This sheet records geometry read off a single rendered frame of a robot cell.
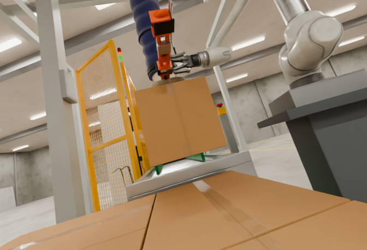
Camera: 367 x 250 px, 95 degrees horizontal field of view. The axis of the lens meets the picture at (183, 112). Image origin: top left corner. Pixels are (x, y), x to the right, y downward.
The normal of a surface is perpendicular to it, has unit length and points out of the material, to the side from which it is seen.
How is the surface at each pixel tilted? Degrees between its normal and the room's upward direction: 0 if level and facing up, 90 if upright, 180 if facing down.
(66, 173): 90
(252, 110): 90
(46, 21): 90
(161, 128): 89
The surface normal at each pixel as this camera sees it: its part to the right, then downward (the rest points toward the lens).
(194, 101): 0.09, -0.26
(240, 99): -0.18, -0.17
